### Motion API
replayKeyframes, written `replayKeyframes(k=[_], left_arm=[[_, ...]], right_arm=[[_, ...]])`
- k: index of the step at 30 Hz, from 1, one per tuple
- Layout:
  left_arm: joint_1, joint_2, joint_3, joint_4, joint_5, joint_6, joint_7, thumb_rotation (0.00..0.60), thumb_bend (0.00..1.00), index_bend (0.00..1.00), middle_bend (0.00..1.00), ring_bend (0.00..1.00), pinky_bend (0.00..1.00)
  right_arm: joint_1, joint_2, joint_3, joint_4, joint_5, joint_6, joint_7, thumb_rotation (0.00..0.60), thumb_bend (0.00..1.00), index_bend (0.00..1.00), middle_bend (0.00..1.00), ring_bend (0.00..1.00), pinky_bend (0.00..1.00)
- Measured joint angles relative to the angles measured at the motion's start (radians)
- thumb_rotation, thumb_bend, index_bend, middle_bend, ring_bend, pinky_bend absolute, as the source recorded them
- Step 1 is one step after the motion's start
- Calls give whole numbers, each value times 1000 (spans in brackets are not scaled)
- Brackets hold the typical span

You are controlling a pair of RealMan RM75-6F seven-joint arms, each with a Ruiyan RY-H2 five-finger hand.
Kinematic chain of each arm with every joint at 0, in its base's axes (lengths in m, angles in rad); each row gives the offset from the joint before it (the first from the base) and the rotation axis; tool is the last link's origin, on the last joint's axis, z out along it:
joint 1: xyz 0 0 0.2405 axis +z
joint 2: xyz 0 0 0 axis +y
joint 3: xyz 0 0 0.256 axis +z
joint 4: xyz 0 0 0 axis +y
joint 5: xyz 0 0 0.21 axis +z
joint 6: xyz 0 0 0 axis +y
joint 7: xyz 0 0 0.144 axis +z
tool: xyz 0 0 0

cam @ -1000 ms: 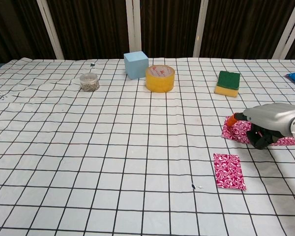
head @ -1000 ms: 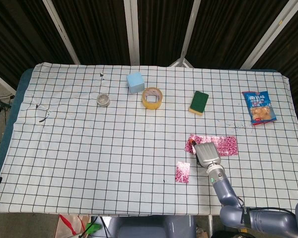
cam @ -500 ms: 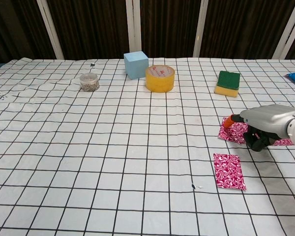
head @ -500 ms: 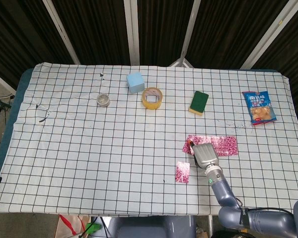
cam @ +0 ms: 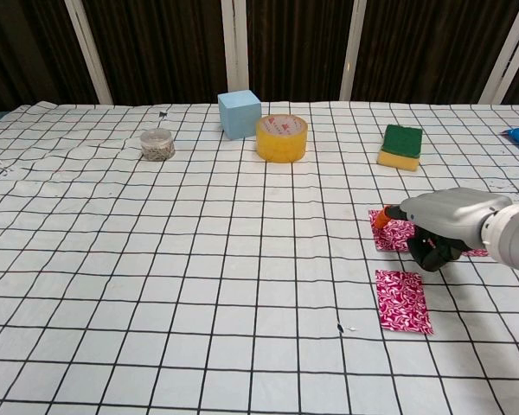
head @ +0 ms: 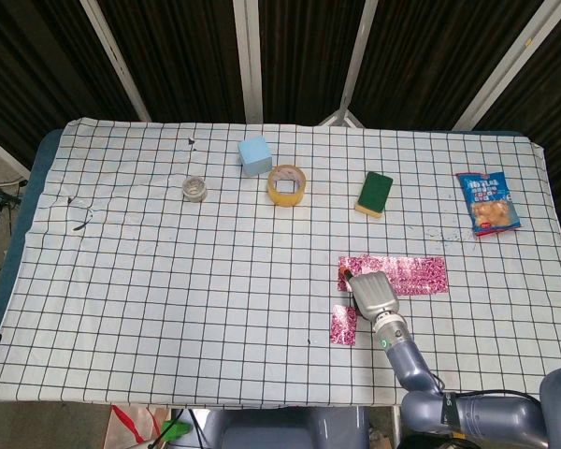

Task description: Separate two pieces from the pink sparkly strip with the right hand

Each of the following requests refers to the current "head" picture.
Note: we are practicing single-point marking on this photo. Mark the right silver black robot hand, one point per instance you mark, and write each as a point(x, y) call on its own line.
point(376, 297)

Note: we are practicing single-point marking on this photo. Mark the small pink patterned block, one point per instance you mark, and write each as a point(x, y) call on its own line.
point(342, 327)

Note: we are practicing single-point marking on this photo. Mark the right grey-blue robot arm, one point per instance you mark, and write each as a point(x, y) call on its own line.
point(421, 369)

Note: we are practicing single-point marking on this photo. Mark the pink glitter foil packet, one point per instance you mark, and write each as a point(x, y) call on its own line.
point(416, 276)

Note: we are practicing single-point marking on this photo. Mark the green yellow scrub sponge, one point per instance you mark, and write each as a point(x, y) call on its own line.
point(375, 192)

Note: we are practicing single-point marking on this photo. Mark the metal table leg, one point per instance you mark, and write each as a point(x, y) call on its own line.
point(395, 423)

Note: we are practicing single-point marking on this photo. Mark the yellow packing tape roll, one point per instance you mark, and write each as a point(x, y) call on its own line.
point(286, 184)

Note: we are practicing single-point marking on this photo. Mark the blue snack bag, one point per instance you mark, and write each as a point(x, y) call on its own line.
point(488, 203)

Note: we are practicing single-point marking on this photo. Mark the grey robot torso base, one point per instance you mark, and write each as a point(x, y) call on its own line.
point(285, 428)

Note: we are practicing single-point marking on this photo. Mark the black grid white tablecloth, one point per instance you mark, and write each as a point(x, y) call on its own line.
point(215, 290)

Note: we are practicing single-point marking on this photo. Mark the red white shopping bag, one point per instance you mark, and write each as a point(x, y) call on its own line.
point(131, 428)

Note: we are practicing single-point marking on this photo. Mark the light blue foam cube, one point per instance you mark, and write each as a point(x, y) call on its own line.
point(254, 155)

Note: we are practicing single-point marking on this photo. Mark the small green object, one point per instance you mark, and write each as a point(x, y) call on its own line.
point(175, 430)

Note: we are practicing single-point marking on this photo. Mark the clear round plastic jar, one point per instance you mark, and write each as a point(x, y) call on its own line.
point(194, 189)

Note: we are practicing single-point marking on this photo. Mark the white partition frame post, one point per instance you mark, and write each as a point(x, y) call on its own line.
point(355, 61)
point(248, 61)
point(114, 58)
point(505, 70)

